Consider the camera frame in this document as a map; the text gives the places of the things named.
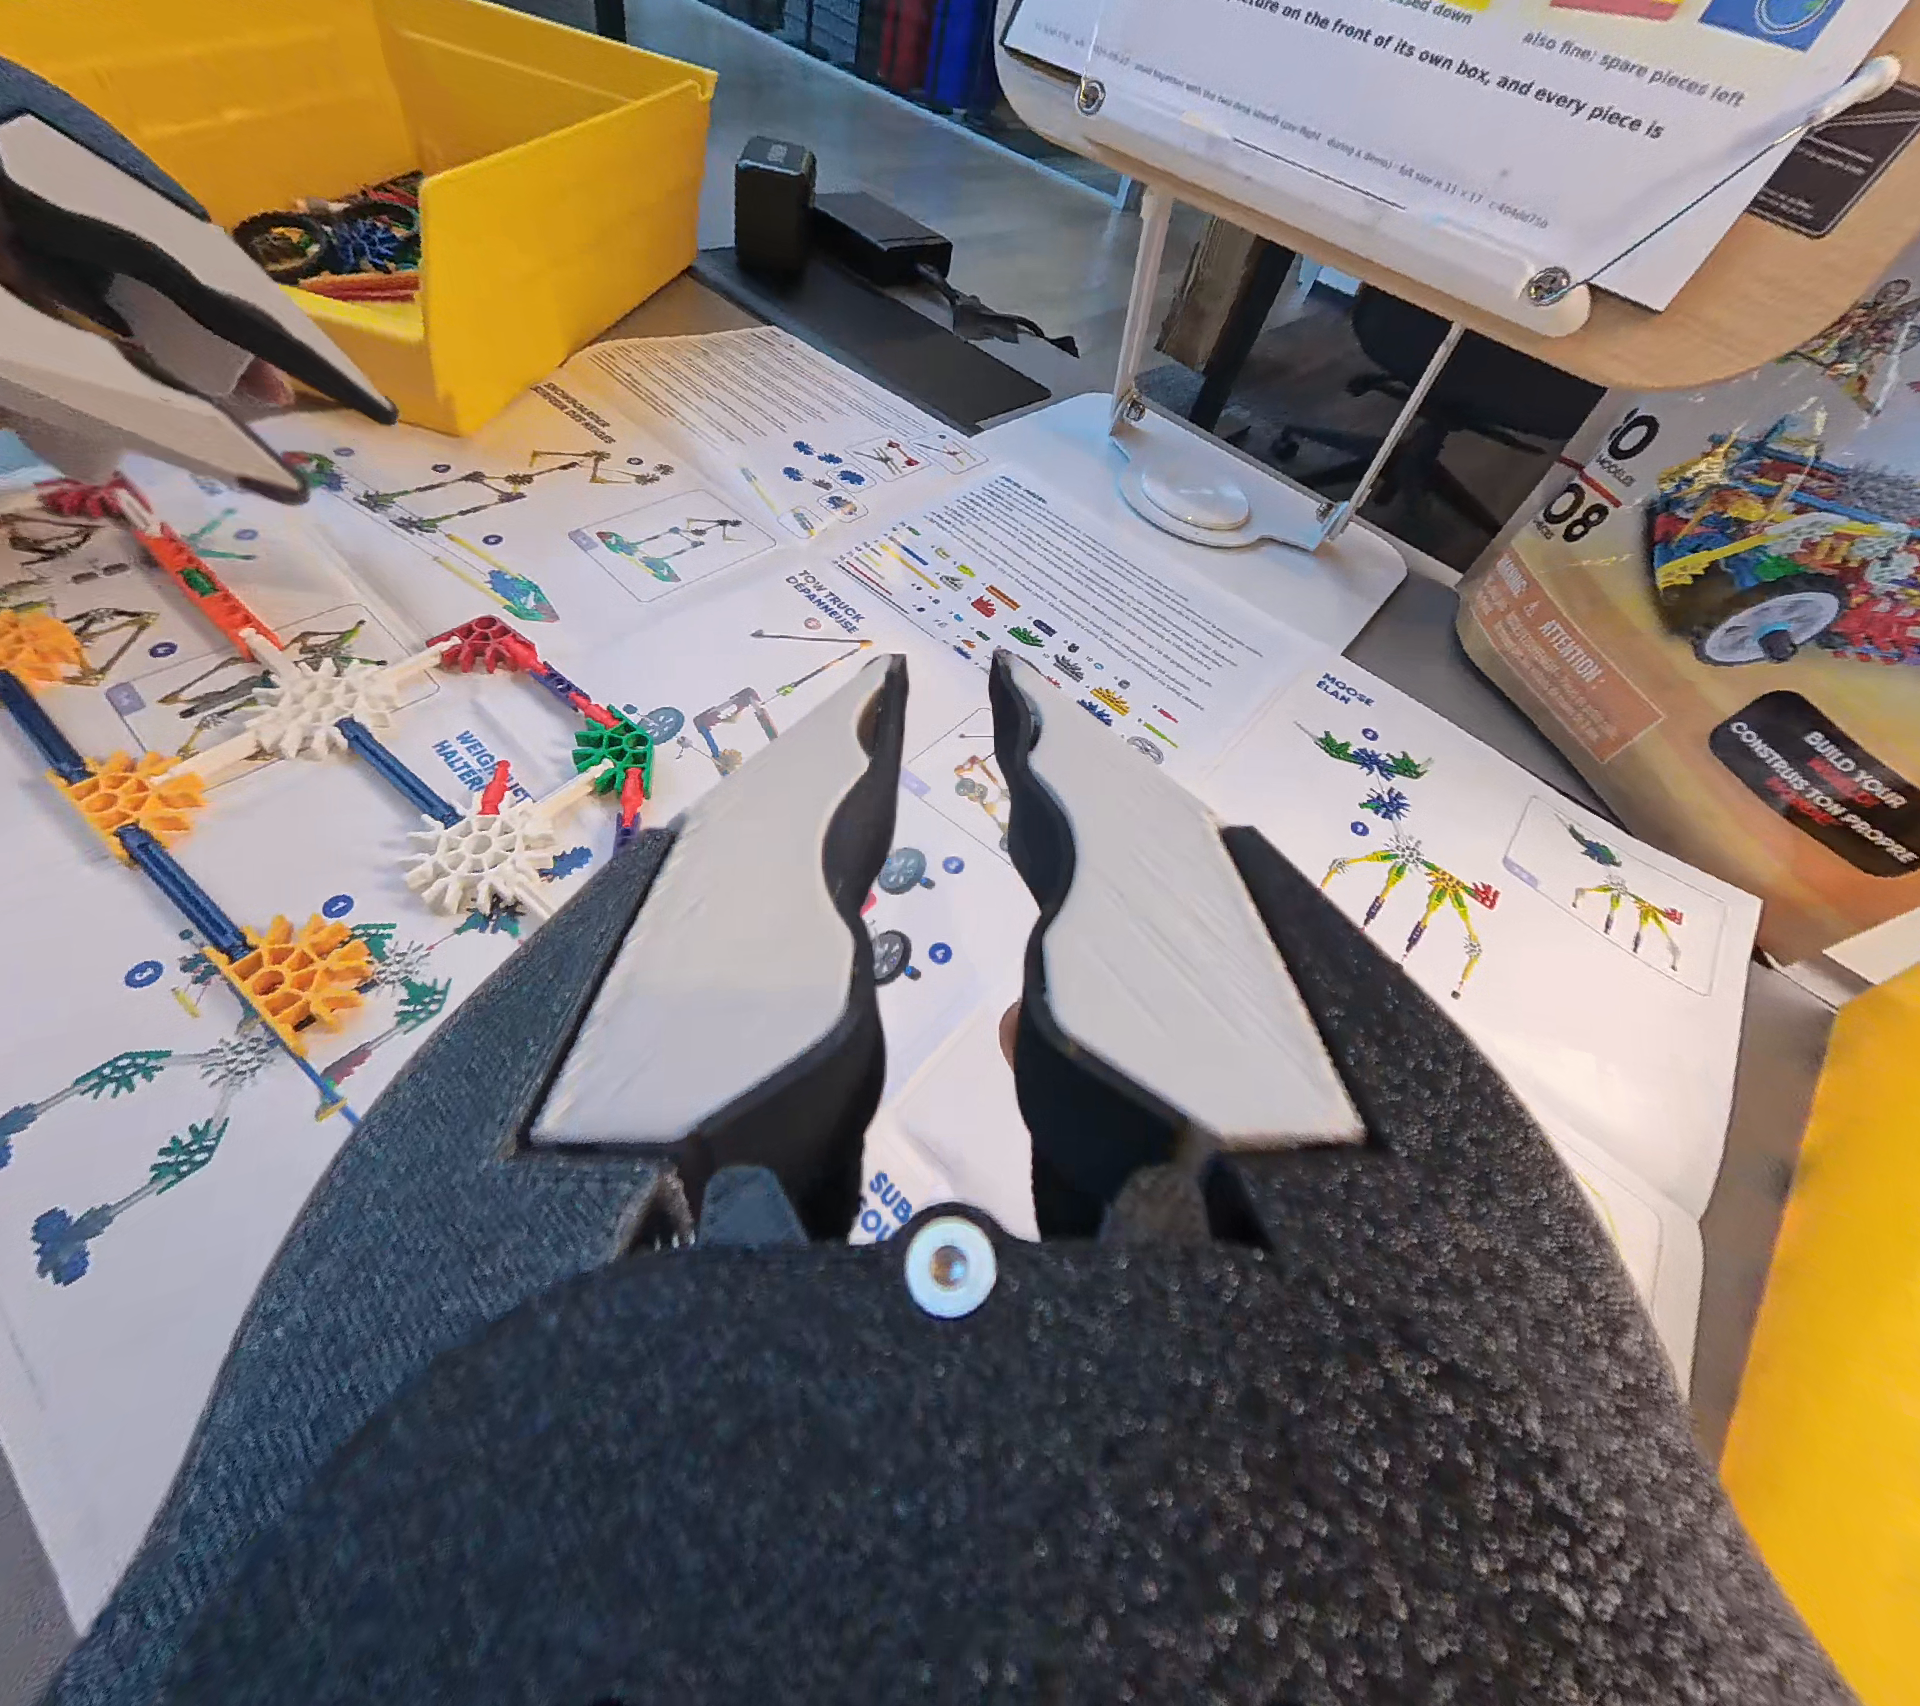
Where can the black power adapter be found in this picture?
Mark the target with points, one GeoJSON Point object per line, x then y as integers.
{"type": "Point", "coordinates": [880, 236]}

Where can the toy building instruction sheet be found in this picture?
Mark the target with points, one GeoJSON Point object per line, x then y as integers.
{"type": "Point", "coordinates": [1350, 776]}

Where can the pile of toy rods and connectors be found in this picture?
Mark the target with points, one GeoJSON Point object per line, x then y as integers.
{"type": "Point", "coordinates": [330, 243]}

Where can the black office chair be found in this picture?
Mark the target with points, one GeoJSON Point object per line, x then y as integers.
{"type": "Point", "coordinates": [1440, 373]}

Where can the construction toy box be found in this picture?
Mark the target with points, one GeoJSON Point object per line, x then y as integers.
{"type": "Point", "coordinates": [1621, 686]}

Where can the flat dark device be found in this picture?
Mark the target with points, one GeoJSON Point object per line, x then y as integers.
{"type": "Point", "coordinates": [900, 357]}

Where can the white stand frame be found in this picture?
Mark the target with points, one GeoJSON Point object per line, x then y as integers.
{"type": "Point", "coordinates": [1146, 267]}

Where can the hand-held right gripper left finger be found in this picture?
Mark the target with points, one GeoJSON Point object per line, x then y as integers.
{"type": "Point", "coordinates": [707, 987]}

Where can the colourful rod connector toy model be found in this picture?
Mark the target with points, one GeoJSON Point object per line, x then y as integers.
{"type": "Point", "coordinates": [301, 702]}

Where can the black box device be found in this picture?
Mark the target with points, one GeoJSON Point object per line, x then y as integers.
{"type": "Point", "coordinates": [775, 213]}

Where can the white round disc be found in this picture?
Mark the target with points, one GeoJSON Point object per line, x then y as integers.
{"type": "Point", "coordinates": [1290, 573]}

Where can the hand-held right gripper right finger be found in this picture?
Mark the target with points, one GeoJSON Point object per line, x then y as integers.
{"type": "Point", "coordinates": [1186, 987]}

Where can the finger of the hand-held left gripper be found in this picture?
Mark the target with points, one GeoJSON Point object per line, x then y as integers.
{"type": "Point", "coordinates": [90, 193]}
{"type": "Point", "coordinates": [106, 373]}

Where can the printed paper sheet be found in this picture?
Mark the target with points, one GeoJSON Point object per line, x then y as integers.
{"type": "Point", "coordinates": [1440, 26]}

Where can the yellow plastic bin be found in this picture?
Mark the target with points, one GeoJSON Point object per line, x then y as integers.
{"type": "Point", "coordinates": [1836, 1406]}
{"type": "Point", "coordinates": [540, 146]}

